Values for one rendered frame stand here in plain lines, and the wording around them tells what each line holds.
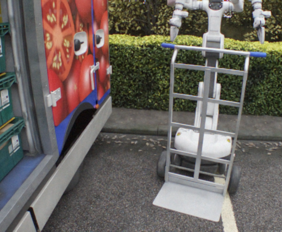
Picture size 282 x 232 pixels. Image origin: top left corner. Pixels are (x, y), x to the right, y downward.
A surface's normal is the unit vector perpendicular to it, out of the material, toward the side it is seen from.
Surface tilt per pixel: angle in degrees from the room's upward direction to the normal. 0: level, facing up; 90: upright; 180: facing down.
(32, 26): 90
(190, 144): 44
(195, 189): 0
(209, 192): 0
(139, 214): 0
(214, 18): 88
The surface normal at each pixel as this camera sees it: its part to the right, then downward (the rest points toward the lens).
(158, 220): 0.00, -0.92
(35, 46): -0.13, 0.39
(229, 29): -0.05, -0.61
